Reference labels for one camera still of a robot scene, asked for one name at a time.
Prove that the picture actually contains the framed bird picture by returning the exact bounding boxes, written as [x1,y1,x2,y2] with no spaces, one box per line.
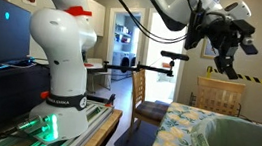
[200,36,222,61]

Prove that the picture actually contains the washing machine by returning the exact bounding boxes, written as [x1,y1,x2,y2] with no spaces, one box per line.
[109,50,137,82]

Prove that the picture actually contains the plaid seat cushion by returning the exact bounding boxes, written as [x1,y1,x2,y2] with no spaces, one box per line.
[134,97,172,124]

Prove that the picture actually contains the wooden bench top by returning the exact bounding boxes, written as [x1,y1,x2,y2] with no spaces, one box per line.
[76,105,124,146]

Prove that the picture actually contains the blue floor mat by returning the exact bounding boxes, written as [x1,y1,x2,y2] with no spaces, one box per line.
[113,116,161,146]

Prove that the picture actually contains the black computer monitor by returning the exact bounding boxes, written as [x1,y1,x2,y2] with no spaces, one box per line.
[0,0,43,80]

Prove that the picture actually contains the black bench clamp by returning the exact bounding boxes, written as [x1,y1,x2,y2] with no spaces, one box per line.
[85,90,117,108]

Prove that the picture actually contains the black camera boom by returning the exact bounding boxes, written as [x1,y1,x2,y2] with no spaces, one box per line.
[101,51,177,81]

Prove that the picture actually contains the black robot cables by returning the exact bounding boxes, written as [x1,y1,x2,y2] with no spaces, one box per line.
[94,0,208,49]

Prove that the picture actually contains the wooden slat back chair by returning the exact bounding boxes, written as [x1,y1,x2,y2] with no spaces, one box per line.
[124,67,175,146]

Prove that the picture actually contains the aluminium mounting rail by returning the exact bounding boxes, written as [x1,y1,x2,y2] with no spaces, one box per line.
[0,88,115,146]

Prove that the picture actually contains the yellow black caution tape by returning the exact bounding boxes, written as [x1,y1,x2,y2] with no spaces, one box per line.
[205,65,262,86]

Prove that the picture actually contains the lemon print tablecloth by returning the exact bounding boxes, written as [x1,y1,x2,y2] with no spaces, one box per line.
[146,99,221,146]

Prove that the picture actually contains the white side table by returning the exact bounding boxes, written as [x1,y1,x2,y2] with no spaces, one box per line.
[81,56,115,95]

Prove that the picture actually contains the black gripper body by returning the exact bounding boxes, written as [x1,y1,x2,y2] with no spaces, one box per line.
[203,15,257,62]

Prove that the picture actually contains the white wall cabinet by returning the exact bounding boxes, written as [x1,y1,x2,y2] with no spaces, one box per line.
[81,0,109,37]

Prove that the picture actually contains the black stereo camera bar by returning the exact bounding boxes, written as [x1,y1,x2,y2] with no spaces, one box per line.
[159,49,192,62]

